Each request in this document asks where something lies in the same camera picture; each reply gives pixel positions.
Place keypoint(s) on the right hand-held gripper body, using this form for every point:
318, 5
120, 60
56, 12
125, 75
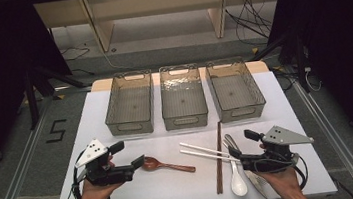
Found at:
279, 138

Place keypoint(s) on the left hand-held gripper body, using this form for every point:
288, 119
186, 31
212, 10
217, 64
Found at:
95, 152

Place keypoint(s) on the metal knife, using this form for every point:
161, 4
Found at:
232, 141

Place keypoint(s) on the brown wooden spoon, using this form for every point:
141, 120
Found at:
151, 163

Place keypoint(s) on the white ceramic spoon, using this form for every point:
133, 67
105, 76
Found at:
239, 186

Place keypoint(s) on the grey transparent plastic bin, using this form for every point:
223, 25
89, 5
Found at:
182, 98
234, 91
130, 104

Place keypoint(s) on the person's right hand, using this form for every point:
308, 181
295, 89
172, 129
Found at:
284, 182

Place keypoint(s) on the black metal stand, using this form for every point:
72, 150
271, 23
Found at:
301, 65
32, 102

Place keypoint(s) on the beige wooden desk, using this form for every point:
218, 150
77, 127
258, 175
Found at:
153, 1

